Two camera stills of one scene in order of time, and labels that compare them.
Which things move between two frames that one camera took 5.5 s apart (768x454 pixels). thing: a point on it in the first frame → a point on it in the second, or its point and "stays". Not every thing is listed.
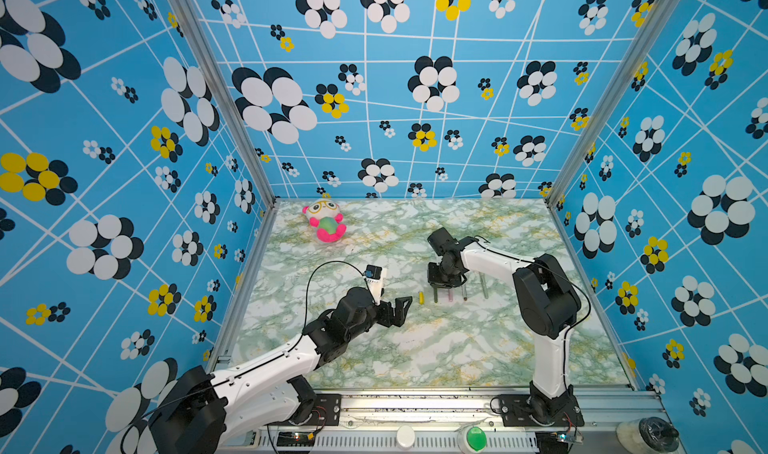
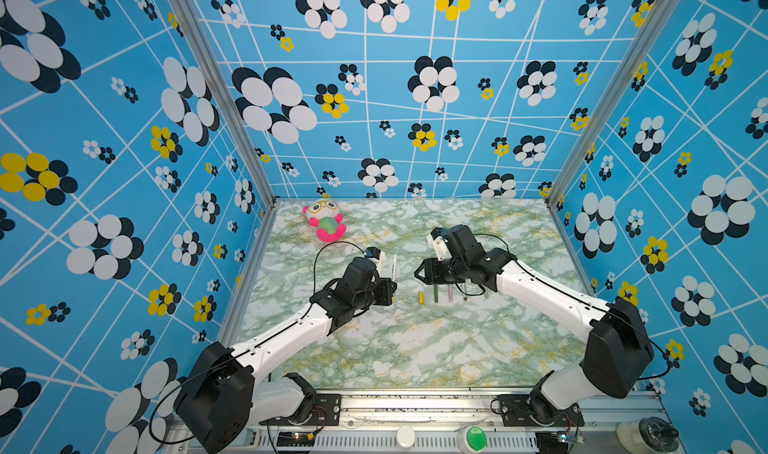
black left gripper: [400, 313] → [387, 291]
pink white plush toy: [326, 217] stays
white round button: [405, 437] stays
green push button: [472, 439] stays
